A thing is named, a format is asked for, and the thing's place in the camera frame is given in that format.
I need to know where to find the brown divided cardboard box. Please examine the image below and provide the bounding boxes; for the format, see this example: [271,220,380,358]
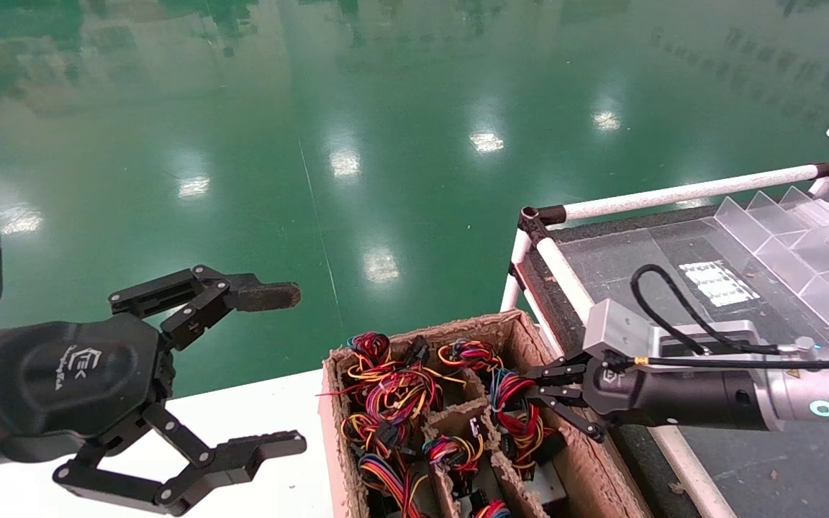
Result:
[320,309,653,518]

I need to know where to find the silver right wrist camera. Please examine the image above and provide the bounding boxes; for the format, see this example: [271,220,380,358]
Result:
[582,299,761,359]

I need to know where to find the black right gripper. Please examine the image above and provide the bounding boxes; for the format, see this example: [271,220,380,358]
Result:
[527,350,771,442]

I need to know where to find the power supply with coloured wires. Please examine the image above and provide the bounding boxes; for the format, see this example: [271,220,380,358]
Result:
[422,434,486,477]
[346,332,395,382]
[436,340,505,375]
[357,453,430,518]
[471,489,512,518]
[489,368,568,506]
[341,414,404,450]

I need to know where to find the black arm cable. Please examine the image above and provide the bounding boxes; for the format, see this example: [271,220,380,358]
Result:
[630,264,829,372]

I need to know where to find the coloured wire bundles in box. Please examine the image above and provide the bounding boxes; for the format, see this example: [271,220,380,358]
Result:
[317,365,467,427]

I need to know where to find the clear acrylic divider rack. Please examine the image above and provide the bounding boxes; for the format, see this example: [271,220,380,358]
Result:
[713,186,829,345]

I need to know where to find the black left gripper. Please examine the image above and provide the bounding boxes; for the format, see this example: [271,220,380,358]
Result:
[0,265,307,517]

